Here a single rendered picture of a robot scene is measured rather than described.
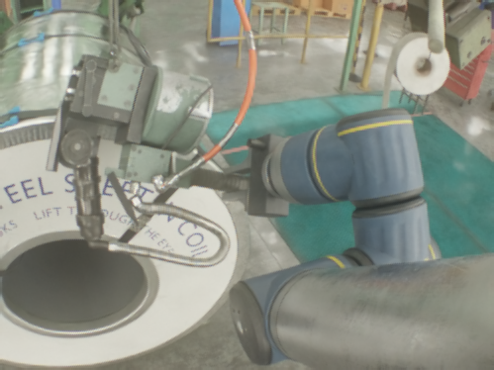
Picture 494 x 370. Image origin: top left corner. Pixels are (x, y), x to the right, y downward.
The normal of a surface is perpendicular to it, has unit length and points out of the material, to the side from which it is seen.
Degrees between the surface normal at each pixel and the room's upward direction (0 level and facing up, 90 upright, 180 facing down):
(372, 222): 73
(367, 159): 69
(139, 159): 58
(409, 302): 63
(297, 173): 79
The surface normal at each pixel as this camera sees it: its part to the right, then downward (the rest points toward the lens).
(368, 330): -0.93, -0.31
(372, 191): -0.64, 0.11
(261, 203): -0.81, -0.16
